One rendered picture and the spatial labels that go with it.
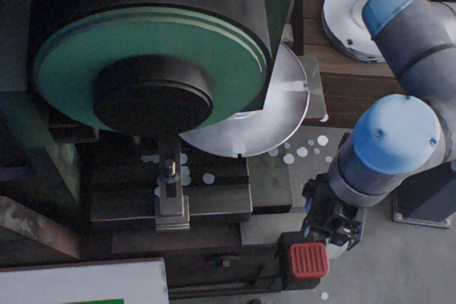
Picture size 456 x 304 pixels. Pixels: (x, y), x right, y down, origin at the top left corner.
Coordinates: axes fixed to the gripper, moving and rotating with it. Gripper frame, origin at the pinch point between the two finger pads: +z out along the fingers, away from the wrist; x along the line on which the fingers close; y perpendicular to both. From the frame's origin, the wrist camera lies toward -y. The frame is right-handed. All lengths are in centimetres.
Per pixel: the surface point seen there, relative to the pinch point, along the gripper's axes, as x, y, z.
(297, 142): 1, -57, 86
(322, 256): 4.0, 2.7, 10.9
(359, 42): 7, -74, 46
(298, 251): -0.1, 3.1, 11.2
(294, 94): -8.8, -25.4, 8.5
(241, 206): -11.6, -3.4, 16.9
